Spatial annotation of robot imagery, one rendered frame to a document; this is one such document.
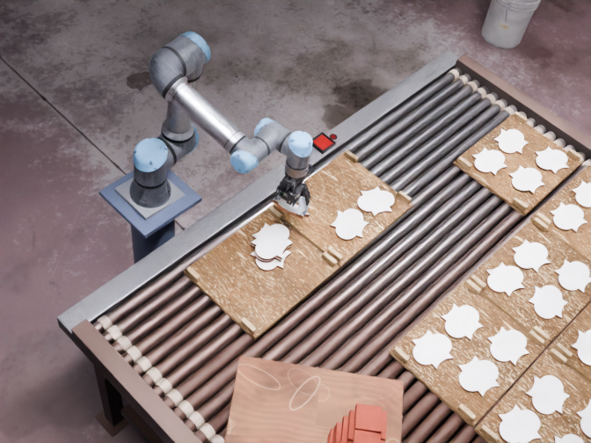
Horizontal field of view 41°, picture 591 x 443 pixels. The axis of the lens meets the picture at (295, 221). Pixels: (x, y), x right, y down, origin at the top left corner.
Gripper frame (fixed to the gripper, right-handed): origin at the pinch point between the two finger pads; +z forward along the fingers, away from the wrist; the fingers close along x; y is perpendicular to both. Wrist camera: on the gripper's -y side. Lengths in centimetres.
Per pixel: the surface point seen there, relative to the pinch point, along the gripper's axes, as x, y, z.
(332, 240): 16.3, -3.7, 11.8
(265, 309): 12.3, 34.2, 12.1
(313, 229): 8.3, -3.6, 11.9
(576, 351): 106, -13, 11
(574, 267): 94, -45, 10
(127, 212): -53, 25, 19
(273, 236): 0.0, 10.6, 7.3
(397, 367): 59, 27, 13
